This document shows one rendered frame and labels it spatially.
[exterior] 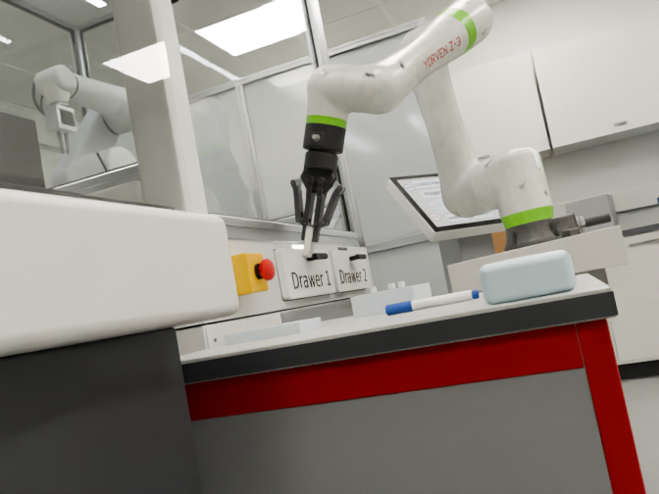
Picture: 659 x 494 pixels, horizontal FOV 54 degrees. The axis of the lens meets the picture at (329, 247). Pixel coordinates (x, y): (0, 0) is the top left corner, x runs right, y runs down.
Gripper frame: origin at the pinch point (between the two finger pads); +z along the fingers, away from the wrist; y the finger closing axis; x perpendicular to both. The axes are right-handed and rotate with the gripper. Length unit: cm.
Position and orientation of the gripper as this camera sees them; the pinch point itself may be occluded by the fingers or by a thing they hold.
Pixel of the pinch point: (309, 241)
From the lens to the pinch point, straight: 147.1
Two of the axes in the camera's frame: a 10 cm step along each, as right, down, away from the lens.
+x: 3.4, 0.2, 9.4
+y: 9.3, 1.4, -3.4
